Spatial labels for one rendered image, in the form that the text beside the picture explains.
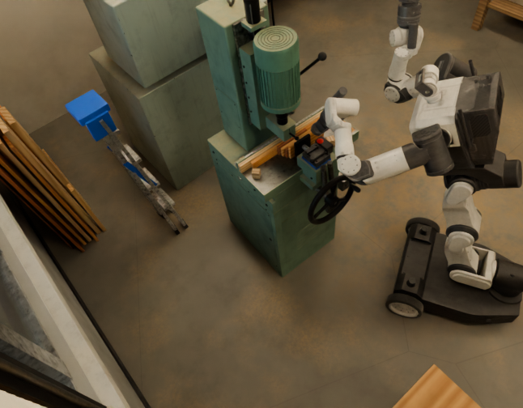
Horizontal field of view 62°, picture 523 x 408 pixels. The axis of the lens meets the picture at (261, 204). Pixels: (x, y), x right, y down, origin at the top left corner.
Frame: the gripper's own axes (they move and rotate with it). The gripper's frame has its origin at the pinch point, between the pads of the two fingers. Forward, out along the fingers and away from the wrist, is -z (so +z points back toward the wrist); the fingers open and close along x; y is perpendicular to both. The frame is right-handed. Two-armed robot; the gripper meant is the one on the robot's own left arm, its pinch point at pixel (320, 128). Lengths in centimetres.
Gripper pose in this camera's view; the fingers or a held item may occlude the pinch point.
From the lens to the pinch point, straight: 195.0
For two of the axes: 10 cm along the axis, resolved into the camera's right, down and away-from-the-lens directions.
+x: 7.9, -5.4, 2.9
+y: -5.7, -8.2, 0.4
